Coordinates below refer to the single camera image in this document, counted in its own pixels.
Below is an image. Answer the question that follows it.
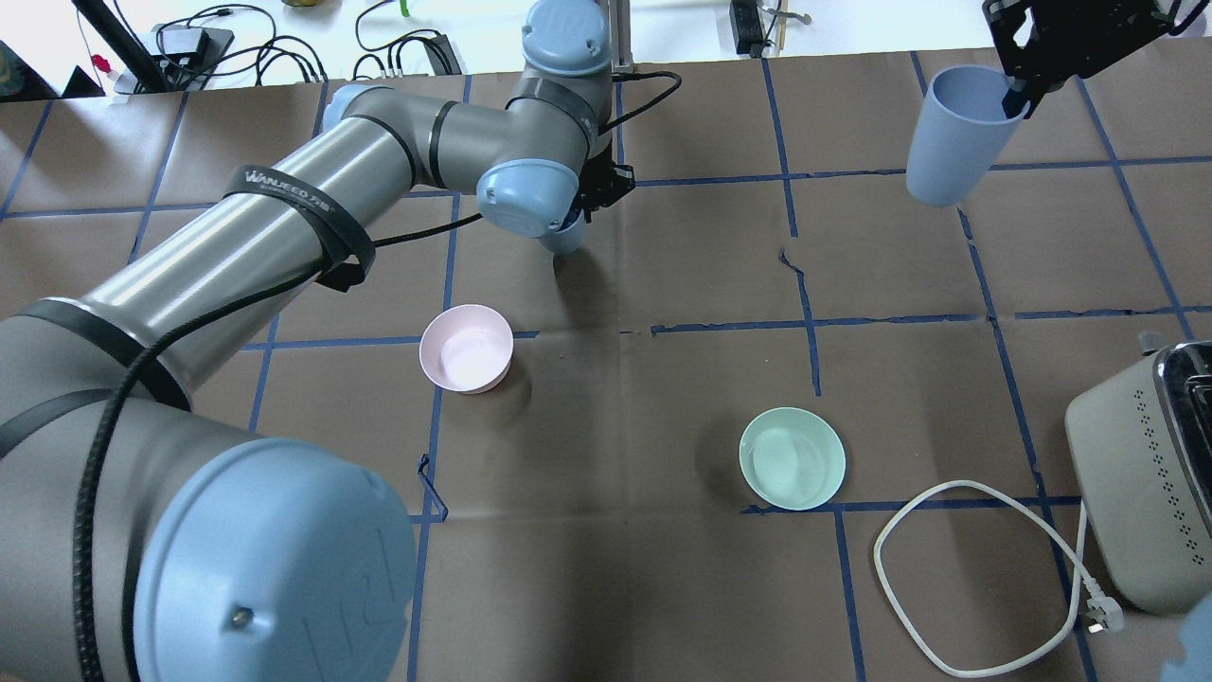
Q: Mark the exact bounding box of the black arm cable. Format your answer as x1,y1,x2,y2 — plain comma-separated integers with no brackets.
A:
72,70,684,682

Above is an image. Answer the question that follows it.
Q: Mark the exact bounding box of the blue cup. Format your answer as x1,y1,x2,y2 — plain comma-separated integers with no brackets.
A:
907,64,1025,206
538,210,587,256

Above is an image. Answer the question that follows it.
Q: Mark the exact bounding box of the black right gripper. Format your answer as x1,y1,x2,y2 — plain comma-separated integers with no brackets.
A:
981,1,1185,118

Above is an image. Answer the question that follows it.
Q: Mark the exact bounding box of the cream toaster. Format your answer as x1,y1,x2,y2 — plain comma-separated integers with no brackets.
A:
1064,340,1211,617

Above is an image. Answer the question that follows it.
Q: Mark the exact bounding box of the pink bowl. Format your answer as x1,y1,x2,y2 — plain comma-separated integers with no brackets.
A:
419,305,515,394

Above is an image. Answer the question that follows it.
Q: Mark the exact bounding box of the white power cable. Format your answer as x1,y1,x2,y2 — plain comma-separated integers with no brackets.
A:
873,478,1126,680

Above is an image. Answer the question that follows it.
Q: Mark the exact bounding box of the green bowl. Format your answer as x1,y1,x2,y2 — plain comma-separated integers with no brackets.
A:
739,406,847,512

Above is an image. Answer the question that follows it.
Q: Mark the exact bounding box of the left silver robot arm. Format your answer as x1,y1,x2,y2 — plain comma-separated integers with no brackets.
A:
2,1,633,681

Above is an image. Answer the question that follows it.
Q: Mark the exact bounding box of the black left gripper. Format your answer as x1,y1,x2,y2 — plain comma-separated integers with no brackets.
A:
573,159,635,220

